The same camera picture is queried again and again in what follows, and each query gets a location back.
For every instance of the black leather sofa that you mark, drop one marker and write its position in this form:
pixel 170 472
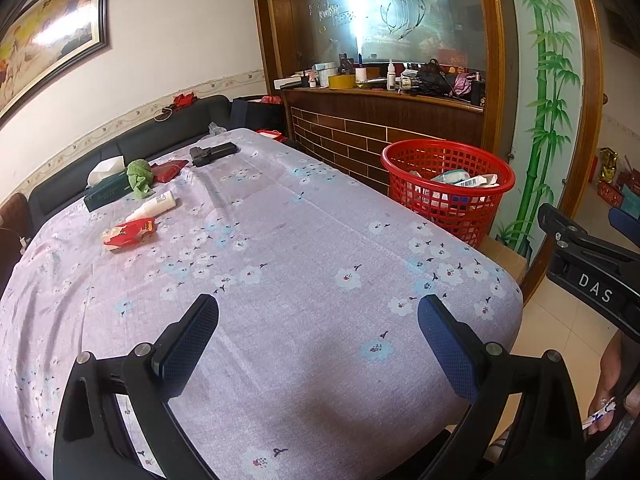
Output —
pixel 150 135

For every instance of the framed painting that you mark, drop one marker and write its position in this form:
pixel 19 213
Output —
pixel 45 30

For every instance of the yellow tape roll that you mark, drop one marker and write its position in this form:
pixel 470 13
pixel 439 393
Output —
pixel 341 82

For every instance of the green cloth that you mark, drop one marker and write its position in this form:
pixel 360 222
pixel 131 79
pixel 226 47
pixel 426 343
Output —
pixel 139 175

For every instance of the white spray bottle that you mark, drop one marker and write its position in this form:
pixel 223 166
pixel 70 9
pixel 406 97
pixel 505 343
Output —
pixel 152 207

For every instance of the flat white box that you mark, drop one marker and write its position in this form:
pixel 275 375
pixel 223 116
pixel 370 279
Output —
pixel 287 83

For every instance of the clear plastic wrap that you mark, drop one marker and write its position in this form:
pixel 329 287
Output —
pixel 215 129

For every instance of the red white gift bag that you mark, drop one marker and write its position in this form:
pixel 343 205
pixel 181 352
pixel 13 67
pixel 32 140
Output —
pixel 272 135

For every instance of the brown armchair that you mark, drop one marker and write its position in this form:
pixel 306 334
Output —
pixel 12 215

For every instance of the red plastic basket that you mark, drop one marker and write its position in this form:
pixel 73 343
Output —
pixel 425 210

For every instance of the red foil packet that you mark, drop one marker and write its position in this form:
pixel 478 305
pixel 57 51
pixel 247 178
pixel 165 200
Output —
pixel 129 234

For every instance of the pink cloth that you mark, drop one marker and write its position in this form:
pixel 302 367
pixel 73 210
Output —
pixel 464 86

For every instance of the wooden brick-pattern counter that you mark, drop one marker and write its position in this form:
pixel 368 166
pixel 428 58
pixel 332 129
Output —
pixel 350 130

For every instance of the gold red gift boxes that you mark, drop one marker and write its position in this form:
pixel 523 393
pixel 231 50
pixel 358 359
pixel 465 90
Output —
pixel 617 182

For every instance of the black toy pistol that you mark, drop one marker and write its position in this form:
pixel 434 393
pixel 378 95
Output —
pixel 212 154

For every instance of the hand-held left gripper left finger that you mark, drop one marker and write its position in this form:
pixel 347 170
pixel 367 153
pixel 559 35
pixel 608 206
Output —
pixel 185 345

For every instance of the black handbag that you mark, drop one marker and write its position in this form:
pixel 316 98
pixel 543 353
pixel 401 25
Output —
pixel 432 80

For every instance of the etched glass panel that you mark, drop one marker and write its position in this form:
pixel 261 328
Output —
pixel 380 15

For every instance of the slim white bottle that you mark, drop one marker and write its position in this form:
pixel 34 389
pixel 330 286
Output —
pixel 390 77

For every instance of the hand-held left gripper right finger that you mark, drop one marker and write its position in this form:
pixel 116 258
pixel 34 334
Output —
pixel 450 355

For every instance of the red pouch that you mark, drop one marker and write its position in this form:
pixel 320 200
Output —
pixel 167 170

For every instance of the white cup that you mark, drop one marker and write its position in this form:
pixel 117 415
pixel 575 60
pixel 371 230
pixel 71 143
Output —
pixel 361 74

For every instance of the person's right hand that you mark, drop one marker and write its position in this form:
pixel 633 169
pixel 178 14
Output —
pixel 610 380

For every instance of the bamboo painted glass panel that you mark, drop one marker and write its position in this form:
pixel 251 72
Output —
pixel 545 90

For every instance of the cardboard box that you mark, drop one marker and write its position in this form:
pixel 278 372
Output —
pixel 505 256

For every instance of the red ornament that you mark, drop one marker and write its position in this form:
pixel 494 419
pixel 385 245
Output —
pixel 183 100

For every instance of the green white tissue pack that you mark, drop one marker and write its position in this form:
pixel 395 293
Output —
pixel 447 177

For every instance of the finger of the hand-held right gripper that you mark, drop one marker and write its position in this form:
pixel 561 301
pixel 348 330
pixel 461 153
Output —
pixel 560 220
pixel 626 224

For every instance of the dark green tissue box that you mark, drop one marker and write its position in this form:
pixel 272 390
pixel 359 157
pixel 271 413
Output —
pixel 107 187

